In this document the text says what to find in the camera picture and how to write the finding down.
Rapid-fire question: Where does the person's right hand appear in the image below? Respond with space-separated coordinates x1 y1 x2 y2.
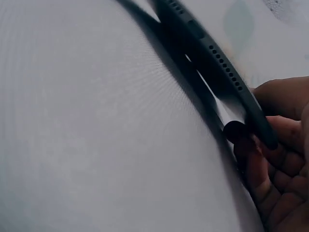
233 75 309 232

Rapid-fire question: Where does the dark grey tablet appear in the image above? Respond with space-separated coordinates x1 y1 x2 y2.
149 0 280 152

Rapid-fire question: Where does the white stylus pen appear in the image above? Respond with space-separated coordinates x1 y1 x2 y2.
184 54 250 145

